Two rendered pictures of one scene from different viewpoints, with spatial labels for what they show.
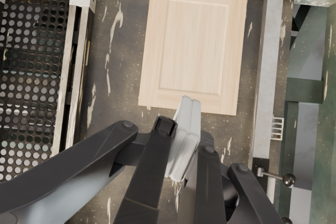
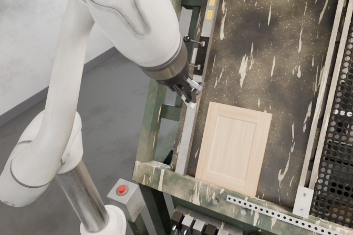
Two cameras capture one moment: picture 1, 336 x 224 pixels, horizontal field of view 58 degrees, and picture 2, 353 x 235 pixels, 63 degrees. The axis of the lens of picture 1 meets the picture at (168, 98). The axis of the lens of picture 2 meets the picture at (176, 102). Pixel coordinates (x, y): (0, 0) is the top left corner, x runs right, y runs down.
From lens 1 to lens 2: 53 cm
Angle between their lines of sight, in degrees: 25
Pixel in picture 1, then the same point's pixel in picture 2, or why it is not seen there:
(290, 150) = not seen: hidden behind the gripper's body
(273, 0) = (180, 168)
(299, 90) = (173, 113)
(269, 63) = (187, 130)
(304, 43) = (168, 142)
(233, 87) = (209, 118)
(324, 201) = not seen: hidden behind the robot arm
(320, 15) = (157, 157)
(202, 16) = (224, 166)
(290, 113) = (179, 99)
